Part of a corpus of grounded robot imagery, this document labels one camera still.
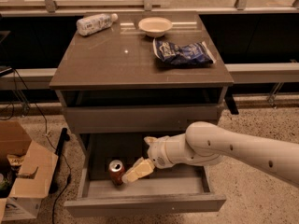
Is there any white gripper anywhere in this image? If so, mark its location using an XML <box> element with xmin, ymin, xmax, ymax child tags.
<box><xmin>121</xmin><ymin>136</ymin><xmax>174</xmax><ymax>184</ymax></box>

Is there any red coke can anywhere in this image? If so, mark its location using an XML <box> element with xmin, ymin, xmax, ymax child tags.
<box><xmin>108</xmin><ymin>160</ymin><xmax>125</xmax><ymax>185</ymax></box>

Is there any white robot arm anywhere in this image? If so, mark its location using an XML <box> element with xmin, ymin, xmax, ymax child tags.
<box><xmin>122</xmin><ymin>121</ymin><xmax>299</xmax><ymax>186</ymax></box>

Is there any closed grey top drawer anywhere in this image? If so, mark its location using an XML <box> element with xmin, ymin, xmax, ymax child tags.
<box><xmin>63</xmin><ymin>105</ymin><xmax>223</xmax><ymax>133</ymax></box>

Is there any open grey middle drawer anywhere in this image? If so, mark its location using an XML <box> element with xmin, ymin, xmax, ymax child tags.
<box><xmin>64</xmin><ymin>133</ymin><xmax>226</xmax><ymax>217</ymax></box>

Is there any grey drawer cabinet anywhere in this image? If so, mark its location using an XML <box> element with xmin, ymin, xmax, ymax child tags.
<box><xmin>49</xmin><ymin>11</ymin><xmax>235</xmax><ymax>218</ymax></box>

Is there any black cabinet foot bar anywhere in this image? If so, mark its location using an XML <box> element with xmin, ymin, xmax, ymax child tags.
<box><xmin>49</xmin><ymin>128</ymin><xmax>70</xmax><ymax>194</ymax></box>

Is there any blue chip bag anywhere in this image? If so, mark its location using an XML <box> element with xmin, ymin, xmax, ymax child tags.
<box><xmin>153</xmin><ymin>39</ymin><xmax>215</xmax><ymax>67</ymax></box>

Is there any open cardboard box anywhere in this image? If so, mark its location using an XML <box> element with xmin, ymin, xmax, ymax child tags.
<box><xmin>0</xmin><ymin>121</ymin><xmax>58</xmax><ymax>221</ymax></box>

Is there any white paper bowl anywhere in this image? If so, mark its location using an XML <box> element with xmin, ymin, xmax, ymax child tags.
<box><xmin>138</xmin><ymin>17</ymin><xmax>173</xmax><ymax>37</ymax></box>

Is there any clear plastic water bottle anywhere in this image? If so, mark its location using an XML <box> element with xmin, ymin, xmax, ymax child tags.
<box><xmin>76</xmin><ymin>13</ymin><xmax>118</xmax><ymax>36</ymax></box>

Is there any black power cable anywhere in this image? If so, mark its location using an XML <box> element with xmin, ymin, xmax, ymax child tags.
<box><xmin>0</xmin><ymin>68</ymin><xmax>73</xmax><ymax>224</ymax></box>

